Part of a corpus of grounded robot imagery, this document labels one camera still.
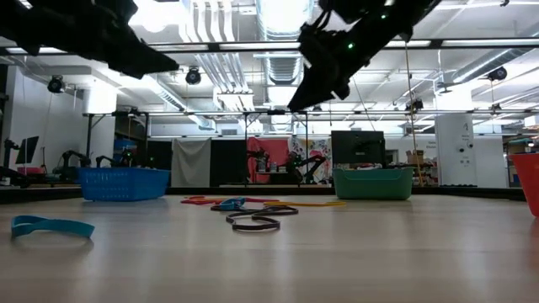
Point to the blue rubber band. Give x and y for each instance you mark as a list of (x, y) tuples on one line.
[(63, 224), (231, 205)]

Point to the blue plastic basket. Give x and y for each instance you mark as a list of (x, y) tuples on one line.
[(122, 185)]

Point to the black aluminium table frame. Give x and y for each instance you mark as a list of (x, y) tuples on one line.
[(252, 190)]

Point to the large black monitor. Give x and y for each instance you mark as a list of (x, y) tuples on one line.
[(349, 147)]

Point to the white ceiling pipes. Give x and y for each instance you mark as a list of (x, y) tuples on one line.
[(219, 71)]

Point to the black hanging panel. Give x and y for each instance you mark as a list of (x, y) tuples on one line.
[(227, 162)]

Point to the floral hanging cloth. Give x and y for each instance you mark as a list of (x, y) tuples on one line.
[(316, 147)]

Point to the silver ventilation duct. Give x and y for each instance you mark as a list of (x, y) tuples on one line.
[(286, 71)]

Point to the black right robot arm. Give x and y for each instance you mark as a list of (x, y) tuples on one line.
[(391, 17)]

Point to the black background robot arm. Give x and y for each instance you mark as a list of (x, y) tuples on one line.
[(311, 162), (69, 157)]

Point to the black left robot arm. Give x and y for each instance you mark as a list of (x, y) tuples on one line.
[(17, 17)]

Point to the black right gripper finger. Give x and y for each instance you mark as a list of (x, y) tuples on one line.
[(320, 84)]

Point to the white pillar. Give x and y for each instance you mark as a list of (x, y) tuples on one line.
[(455, 147)]

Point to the yellow rubber band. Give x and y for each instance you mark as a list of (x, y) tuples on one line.
[(303, 204)]

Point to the cardboard box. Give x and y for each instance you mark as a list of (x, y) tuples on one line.
[(417, 157)]

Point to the grey hanging cloth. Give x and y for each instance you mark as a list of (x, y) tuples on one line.
[(189, 164)]

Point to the black background table frame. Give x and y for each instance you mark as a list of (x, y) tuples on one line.
[(269, 113)]

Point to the orange plastic basket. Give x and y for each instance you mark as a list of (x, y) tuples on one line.
[(528, 185)]

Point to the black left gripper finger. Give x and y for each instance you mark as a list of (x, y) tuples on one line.
[(143, 61)]

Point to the red hanging cloth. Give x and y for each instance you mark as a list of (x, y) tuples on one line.
[(273, 145)]

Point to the small black monitor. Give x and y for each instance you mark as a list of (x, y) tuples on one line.
[(28, 149)]

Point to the green plastic basket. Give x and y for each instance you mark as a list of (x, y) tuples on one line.
[(372, 185)]

